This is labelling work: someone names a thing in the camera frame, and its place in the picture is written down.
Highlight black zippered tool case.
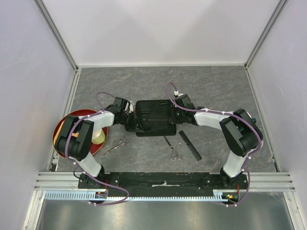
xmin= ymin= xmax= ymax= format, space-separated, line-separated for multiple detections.
xmin=135 ymin=100 xmax=177 ymax=137

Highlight silver scissors left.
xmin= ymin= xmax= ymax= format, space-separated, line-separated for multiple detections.
xmin=104 ymin=138 xmax=130 ymax=155

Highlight cream yellow cup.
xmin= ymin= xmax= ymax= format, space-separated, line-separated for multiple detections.
xmin=92 ymin=128 xmax=106 ymax=145

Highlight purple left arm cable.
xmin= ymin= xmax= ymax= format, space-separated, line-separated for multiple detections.
xmin=65 ymin=92 xmax=130 ymax=207

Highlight silver scissors centre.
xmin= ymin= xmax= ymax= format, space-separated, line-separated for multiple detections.
xmin=164 ymin=136 xmax=182 ymax=161

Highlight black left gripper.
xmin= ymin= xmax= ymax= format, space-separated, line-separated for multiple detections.
xmin=120 ymin=110 xmax=144 ymax=133

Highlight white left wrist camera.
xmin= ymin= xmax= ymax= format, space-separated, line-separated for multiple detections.
xmin=124 ymin=101 xmax=134 ymax=114

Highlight round red tray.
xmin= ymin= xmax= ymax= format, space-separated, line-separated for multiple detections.
xmin=53 ymin=109 xmax=109 ymax=156

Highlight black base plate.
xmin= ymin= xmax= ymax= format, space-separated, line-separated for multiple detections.
xmin=78 ymin=172 xmax=248 ymax=196

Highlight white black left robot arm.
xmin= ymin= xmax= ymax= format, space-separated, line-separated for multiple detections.
xmin=53 ymin=97 xmax=136 ymax=188

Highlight woven bamboo mat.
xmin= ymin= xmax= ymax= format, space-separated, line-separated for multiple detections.
xmin=53 ymin=121 xmax=81 ymax=150

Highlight black straight comb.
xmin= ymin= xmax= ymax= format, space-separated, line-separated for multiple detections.
xmin=179 ymin=130 xmax=202 ymax=161

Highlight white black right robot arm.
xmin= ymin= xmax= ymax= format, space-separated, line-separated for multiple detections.
xmin=170 ymin=90 xmax=263 ymax=189

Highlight silver scissors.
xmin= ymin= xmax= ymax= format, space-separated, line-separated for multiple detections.
xmin=164 ymin=136 xmax=182 ymax=161
xmin=104 ymin=138 xmax=130 ymax=155

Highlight slotted cable duct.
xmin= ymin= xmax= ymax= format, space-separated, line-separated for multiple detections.
xmin=45 ymin=191 xmax=239 ymax=202

